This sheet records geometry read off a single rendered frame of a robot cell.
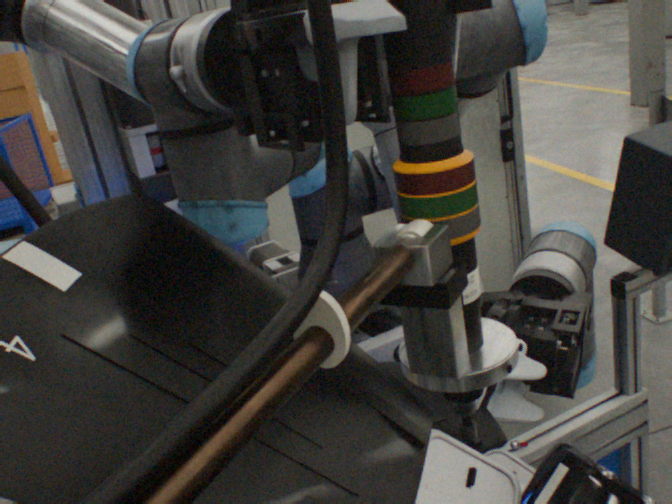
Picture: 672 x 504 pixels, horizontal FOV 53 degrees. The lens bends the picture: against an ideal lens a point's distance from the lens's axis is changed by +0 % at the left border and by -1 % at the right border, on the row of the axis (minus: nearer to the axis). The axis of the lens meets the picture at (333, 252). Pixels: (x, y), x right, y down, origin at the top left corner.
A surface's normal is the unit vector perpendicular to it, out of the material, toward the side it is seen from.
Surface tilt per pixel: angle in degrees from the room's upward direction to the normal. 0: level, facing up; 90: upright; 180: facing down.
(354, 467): 47
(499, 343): 0
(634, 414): 90
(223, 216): 93
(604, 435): 90
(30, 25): 116
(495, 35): 99
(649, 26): 90
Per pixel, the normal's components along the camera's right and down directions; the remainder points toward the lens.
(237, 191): 0.55, 0.18
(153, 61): -0.81, 0.11
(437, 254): 0.86, 0.03
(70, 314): 0.50, -0.69
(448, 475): 0.42, -0.53
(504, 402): -0.02, -0.90
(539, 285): -0.44, 0.40
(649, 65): 0.26, 0.30
